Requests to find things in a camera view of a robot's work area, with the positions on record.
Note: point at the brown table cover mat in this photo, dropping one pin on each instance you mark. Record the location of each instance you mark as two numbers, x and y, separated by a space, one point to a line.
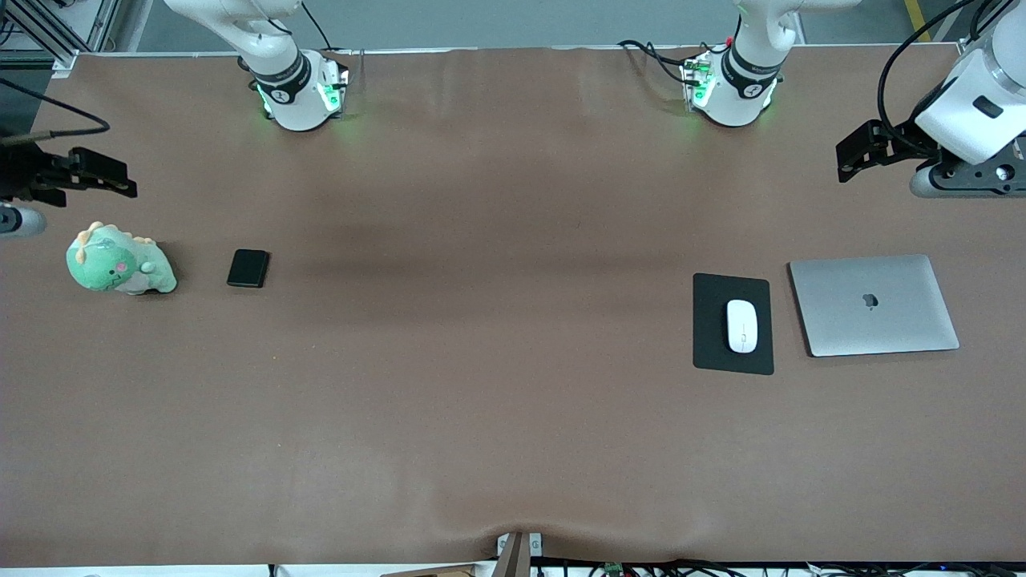
401 417

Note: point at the small black square box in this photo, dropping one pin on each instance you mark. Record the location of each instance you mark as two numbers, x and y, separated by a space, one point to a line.
247 268

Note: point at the metal table edge bracket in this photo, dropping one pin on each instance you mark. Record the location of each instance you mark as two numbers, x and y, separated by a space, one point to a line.
513 557

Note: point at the white computer mouse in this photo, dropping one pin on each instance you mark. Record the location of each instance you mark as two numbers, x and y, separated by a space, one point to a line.
741 328

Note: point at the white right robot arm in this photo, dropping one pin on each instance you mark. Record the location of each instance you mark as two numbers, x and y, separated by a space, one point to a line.
288 88

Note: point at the aluminium frame post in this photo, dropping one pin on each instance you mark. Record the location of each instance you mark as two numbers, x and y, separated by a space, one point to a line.
974 50
68 58

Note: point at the black mouse pad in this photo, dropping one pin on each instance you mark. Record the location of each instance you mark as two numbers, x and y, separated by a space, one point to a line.
709 344

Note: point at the silver closed laptop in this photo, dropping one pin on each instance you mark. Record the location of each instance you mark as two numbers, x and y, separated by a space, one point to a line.
882 320

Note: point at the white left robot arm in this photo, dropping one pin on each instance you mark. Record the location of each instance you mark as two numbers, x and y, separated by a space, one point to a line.
749 80

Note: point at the green dinosaur plush toy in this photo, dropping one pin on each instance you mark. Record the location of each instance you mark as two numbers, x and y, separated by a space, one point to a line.
108 264

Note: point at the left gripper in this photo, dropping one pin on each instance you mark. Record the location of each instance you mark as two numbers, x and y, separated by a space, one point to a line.
903 137

